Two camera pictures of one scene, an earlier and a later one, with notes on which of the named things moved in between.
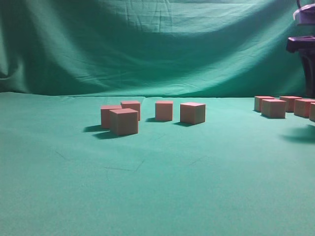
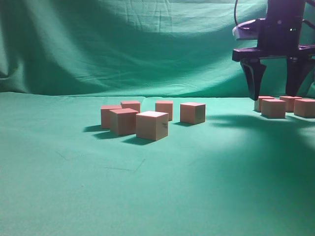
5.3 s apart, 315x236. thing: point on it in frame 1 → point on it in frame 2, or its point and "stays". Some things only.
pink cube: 192,113 stays
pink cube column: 273,108 → 152,125
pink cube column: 134,105 stays
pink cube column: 258,102 stays
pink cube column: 302,106 → 273,108
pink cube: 164,110 stays
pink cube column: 124,121 stays
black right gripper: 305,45 → 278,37
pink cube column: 105,114 stays
